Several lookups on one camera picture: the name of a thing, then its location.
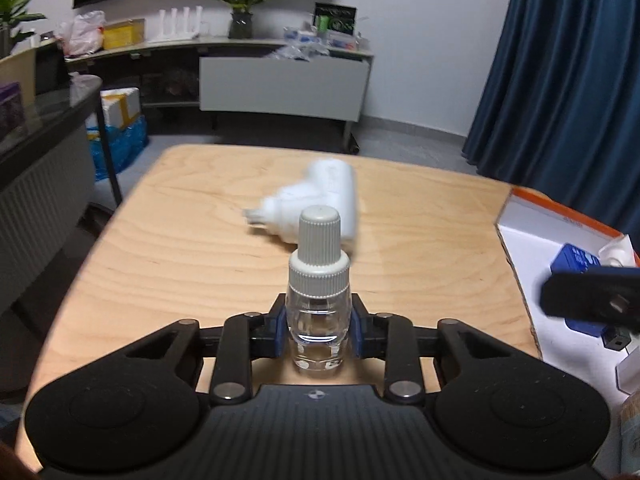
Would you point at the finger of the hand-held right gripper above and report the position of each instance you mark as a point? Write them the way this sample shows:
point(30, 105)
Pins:
point(585, 300)

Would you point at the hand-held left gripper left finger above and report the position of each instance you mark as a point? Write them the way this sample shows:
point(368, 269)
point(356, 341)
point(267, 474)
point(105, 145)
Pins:
point(281, 330)

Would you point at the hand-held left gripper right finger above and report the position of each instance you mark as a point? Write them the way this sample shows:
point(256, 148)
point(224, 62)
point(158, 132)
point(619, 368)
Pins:
point(356, 331)

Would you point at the orange and white box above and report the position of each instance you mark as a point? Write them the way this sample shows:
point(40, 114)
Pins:
point(530, 260)

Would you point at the clear bottle with white cap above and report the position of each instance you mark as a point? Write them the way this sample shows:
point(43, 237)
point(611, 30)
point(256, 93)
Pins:
point(319, 270)

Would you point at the blue printed box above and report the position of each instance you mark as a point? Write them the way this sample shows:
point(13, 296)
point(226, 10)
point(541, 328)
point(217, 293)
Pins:
point(575, 260)

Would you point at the small white round device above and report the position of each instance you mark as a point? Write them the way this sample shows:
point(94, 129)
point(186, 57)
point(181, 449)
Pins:
point(617, 252)

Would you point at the white plug-in diffuser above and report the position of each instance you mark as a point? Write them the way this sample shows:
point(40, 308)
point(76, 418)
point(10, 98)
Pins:
point(330, 190)

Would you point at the dark blue curtain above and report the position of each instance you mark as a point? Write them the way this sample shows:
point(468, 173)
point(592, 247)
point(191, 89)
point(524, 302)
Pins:
point(565, 70)

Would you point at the blue plastic bag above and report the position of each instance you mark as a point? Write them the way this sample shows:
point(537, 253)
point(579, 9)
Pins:
point(120, 147)

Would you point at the white media cabinet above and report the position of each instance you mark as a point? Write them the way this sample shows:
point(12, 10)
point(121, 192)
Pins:
point(280, 85)

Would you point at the dark ribbed counter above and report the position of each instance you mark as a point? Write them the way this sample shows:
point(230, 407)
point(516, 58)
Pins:
point(45, 200)

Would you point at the white and yellow carton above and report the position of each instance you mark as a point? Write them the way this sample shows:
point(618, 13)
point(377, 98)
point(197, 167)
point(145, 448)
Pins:
point(121, 107)

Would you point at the clear plastic bags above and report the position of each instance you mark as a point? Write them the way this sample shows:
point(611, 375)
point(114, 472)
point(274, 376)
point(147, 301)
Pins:
point(300, 52)

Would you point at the pile of small packets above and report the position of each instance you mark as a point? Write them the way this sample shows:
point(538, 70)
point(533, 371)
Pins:
point(325, 40)

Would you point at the black and green box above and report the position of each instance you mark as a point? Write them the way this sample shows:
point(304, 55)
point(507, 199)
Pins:
point(336, 19)

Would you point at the white router with antennas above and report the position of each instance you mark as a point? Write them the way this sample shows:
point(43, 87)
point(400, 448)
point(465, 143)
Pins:
point(177, 27)

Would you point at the yellow box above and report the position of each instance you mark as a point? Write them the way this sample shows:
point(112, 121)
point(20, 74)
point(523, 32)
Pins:
point(122, 35)

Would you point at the purple patterned box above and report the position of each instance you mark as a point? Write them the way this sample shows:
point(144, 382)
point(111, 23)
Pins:
point(11, 107)

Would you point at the white and red plastic bag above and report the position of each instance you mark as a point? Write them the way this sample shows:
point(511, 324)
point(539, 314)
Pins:
point(80, 35)

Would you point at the cream container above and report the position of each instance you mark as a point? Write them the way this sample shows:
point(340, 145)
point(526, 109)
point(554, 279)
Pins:
point(19, 77)

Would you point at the leafy green plant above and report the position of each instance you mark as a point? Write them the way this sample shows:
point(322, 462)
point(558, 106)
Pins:
point(15, 15)

